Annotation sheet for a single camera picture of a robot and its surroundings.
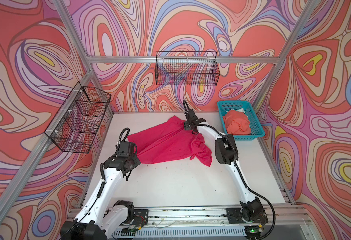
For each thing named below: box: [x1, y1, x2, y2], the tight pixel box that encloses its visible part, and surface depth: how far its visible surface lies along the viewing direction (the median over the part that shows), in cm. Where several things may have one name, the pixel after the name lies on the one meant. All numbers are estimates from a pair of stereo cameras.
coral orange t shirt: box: [223, 110, 252, 135], surface depth 106 cm
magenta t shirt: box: [127, 116, 213, 166], surface depth 98 cm
